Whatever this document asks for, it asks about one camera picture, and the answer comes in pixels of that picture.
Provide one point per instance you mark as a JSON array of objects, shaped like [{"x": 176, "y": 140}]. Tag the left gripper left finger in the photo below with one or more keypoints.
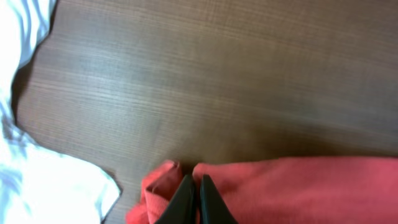
[{"x": 182, "y": 208}]

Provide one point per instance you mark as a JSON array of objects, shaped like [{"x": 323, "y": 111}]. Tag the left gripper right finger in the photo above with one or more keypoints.
[{"x": 213, "y": 207}]

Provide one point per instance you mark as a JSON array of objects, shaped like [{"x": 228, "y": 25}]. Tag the red printed t-shirt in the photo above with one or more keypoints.
[{"x": 307, "y": 189}]

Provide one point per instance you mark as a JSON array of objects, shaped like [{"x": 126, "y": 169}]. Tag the white t-shirt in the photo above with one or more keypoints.
[{"x": 39, "y": 185}]

